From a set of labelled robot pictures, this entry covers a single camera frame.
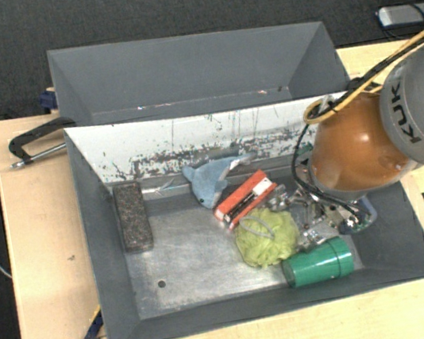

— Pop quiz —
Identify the dark green flat block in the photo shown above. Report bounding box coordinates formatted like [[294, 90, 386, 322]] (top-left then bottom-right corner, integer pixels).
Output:
[[111, 179, 157, 256]]

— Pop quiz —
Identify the pale wood board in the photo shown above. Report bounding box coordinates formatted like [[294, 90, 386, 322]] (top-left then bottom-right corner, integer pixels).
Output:
[[0, 109, 106, 339]]

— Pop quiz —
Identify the blue toy dolphin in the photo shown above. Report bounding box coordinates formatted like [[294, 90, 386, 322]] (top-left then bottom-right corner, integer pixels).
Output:
[[179, 151, 264, 214]]

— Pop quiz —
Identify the green plastic cup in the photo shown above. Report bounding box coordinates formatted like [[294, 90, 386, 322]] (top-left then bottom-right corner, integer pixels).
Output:
[[277, 233, 357, 291]]

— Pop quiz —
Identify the yellow-green bath pouf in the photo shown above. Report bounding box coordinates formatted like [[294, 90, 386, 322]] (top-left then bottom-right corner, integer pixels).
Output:
[[229, 201, 306, 273]]

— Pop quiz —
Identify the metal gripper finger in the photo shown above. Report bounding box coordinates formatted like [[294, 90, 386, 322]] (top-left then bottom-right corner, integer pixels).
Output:
[[263, 181, 303, 214], [295, 226, 330, 252]]

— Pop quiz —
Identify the grey metal bin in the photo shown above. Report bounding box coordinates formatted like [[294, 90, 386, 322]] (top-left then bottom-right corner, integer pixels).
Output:
[[45, 0, 424, 339]]

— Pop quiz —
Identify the red and white stapler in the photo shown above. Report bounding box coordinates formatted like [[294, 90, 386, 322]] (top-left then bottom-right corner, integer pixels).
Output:
[[207, 166, 285, 234]]

